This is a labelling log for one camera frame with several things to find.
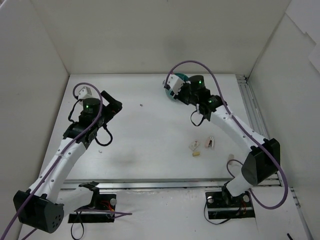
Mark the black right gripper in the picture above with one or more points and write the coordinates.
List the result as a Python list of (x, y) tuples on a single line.
[(184, 92)]

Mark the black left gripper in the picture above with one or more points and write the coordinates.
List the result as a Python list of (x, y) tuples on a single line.
[(110, 107)]

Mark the white boxed eraser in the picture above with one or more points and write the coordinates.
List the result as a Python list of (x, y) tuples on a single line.
[(194, 145)]

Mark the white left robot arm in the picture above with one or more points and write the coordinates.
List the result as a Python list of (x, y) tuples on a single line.
[(40, 206)]

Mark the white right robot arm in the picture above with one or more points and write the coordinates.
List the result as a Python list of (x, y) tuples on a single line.
[(262, 154)]

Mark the teal round compartment organizer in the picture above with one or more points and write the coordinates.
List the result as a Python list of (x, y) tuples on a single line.
[(182, 76)]

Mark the small tan eraser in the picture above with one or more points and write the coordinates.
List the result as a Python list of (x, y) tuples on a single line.
[(196, 154)]

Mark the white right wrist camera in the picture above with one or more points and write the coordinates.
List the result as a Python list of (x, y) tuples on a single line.
[(173, 85)]

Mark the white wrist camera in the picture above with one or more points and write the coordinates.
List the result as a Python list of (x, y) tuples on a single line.
[(84, 93), (173, 85)]

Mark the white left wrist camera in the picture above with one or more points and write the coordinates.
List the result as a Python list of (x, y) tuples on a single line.
[(84, 93)]

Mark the aluminium front rail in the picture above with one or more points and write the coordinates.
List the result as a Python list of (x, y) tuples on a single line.
[(156, 183)]

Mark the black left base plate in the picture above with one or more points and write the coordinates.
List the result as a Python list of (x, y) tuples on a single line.
[(105, 202)]

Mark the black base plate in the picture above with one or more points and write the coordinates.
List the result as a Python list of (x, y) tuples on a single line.
[(105, 202), (218, 211)]

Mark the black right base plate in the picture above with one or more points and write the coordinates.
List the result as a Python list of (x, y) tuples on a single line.
[(218, 211)]

